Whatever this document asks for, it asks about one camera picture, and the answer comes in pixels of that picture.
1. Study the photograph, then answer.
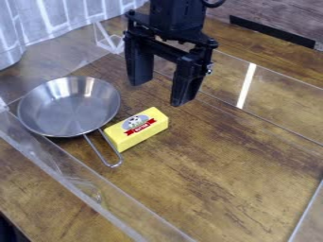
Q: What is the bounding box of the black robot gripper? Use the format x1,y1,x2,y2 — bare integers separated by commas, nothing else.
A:
125,0,220,107

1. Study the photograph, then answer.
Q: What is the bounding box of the silver metal frying pan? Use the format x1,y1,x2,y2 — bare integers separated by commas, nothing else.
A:
17,76,125,168

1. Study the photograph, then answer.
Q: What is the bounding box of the black strip on table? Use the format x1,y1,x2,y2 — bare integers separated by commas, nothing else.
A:
230,15,316,49

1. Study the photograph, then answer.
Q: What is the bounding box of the yellow butter block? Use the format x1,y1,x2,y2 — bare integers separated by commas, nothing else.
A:
105,107,170,152

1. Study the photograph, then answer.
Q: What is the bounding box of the white sheer curtain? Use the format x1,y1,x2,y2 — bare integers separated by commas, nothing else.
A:
0,0,150,71

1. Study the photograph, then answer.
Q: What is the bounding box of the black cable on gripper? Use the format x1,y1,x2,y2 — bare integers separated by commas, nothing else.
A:
201,0,228,9

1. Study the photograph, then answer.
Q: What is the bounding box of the clear acrylic barrier wall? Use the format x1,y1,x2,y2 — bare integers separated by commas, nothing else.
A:
0,18,323,242

